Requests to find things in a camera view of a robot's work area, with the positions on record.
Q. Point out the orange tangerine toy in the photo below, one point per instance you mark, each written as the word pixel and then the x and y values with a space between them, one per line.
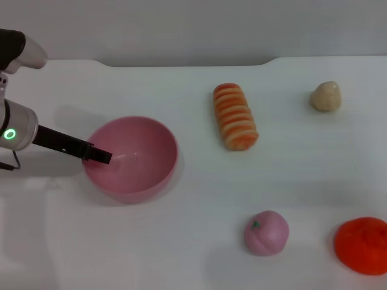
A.
pixel 361 246

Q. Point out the orange striped bread roll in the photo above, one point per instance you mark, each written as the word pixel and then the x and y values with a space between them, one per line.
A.
pixel 234 117

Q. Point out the pink peach toy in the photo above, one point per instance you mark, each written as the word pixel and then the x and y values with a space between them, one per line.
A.
pixel 267 234

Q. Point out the pink plastic bowl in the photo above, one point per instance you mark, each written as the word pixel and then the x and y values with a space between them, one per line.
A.
pixel 136 163

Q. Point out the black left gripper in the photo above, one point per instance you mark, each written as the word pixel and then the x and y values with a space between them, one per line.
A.
pixel 60 143

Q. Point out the beige bun toy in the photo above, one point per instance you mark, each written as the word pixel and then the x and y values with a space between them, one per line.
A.
pixel 326 97

